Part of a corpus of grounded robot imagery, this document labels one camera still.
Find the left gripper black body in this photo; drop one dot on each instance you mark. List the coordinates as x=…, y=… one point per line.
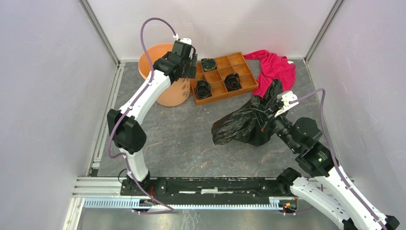
x=189, y=67

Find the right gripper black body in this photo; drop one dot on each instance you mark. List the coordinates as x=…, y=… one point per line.
x=273, y=110

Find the black trash bag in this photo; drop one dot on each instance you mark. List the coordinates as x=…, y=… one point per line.
x=251, y=123

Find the orange plastic trash bin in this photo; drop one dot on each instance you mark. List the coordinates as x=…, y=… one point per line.
x=179, y=91

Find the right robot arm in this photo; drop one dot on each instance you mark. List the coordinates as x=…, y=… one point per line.
x=347, y=207

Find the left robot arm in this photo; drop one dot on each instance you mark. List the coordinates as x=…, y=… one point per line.
x=124, y=124

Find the rolled bag with yellow-green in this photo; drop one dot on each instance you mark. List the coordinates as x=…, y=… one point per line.
x=208, y=64

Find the black rolled bag front left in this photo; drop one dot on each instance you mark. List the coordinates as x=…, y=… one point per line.
x=203, y=89

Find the black rolled bag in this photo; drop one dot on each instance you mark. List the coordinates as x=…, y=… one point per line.
x=203, y=89
x=232, y=82

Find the red cloth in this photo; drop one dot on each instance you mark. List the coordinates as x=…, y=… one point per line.
x=272, y=67

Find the black rolled bag centre right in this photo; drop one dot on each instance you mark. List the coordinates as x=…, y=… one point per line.
x=232, y=82

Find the orange compartment tray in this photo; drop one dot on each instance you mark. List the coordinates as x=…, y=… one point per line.
x=226, y=65

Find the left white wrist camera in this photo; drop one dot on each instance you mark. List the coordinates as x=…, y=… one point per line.
x=183, y=40

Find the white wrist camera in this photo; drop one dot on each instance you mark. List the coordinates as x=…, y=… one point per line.
x=285, y=101
x=183, y=40

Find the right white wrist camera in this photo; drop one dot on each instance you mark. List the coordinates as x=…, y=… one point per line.
x=285, y=101

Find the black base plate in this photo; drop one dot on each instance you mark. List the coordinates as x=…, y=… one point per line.
x=209, y=190

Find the aluminium rail frame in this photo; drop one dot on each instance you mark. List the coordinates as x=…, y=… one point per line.
x=104, y=192

